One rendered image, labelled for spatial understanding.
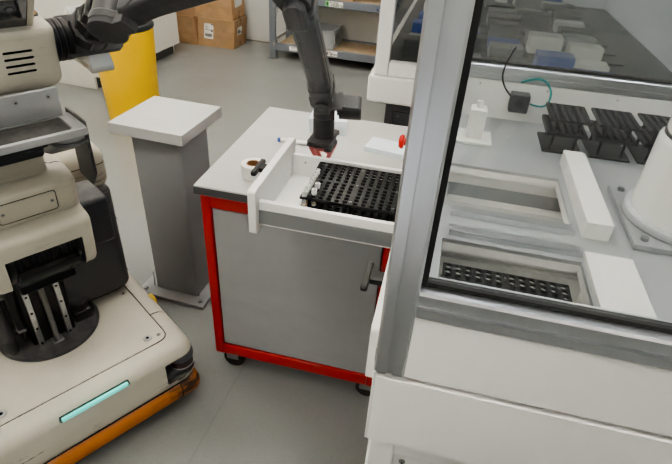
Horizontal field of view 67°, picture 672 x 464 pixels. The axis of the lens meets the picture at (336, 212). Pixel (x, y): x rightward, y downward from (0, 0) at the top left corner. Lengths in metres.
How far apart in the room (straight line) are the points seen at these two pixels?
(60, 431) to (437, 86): 1.40
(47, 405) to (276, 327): 0.66
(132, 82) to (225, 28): 2.02
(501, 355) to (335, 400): 1.24
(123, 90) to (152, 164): 1.82
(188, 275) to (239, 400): 0.58
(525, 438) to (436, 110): 0.46
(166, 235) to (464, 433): 1.54
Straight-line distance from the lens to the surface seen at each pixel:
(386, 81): 1.91
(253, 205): 1.10
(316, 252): 1.45
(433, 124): 0.50
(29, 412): 1.63
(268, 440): 1.77
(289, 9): 0.94
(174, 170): 1.89
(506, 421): 0.75
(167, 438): 1.81
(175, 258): 2.13
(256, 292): 1.62
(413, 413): 0.75
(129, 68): 3.65
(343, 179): 1.19
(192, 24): 5.67
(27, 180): 1.31
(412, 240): 0.56
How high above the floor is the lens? 1.48
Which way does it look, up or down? 33 degrees down
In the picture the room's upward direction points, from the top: 4 degrees clockwise
